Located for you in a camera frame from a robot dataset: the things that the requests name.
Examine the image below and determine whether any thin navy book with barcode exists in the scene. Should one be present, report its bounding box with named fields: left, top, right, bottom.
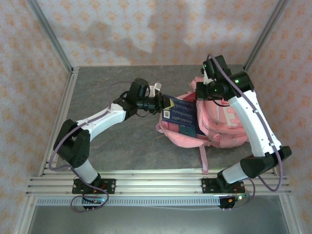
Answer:
left=161, top=94, right=197, bottom=130

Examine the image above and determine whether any pink backpack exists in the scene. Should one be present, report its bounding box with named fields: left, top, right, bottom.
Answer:
left=156, top=76, right=249, bottom=175

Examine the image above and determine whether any small circuit board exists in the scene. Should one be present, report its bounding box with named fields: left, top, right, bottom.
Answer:
left=82, top=196, right=106, bottom=205
left=226, top=194, right=251, bottom=203

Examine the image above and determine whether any grey metal shelf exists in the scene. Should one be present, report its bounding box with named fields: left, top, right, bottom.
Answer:
left=26, top=206, right=291, bottom=234

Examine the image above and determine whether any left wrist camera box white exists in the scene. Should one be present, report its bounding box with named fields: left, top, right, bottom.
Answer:
left=148, top=82, right=163, bottom=98

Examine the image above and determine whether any aluminium rail beam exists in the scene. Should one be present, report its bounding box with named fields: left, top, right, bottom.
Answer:
left=25, top=168, right=293, bottom=197

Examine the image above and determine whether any aluminium side rail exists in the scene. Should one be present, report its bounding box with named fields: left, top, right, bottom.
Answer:
left=39, top=67, right=80, bottom=176

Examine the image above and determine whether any aluminium frame post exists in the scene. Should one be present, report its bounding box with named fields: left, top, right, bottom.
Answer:
left=26, top=0, right=74, bottom=73
left=243, top=0, right=291, bottom=73

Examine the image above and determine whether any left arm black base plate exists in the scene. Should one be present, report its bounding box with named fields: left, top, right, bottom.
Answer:
left=72, top=178, right=117, bottom=195

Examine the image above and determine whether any grey slotted cable duct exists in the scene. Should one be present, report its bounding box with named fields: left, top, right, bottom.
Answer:
left=36, top=196, right=221, bottom=207

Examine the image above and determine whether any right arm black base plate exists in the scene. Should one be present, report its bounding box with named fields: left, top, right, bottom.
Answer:
left=201, top=177, right=246, bottom=195

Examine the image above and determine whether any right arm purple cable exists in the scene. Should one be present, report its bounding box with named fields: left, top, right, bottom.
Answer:
left=206, top=53, right=285, bottom=210

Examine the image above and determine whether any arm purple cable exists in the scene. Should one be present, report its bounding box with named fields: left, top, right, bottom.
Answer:
left=48, top=81, right=134, bottom=213
left=206, top=53, right=285, bottom=210

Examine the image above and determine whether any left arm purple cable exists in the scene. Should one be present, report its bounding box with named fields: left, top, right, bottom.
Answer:
left=48, top=81, right=134, bottom=213

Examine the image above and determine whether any aluminium frame leg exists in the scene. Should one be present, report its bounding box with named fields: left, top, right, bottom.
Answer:
left=279, top=195, right=301, bottom=234
left=13, top=196, right=37, bottom=234

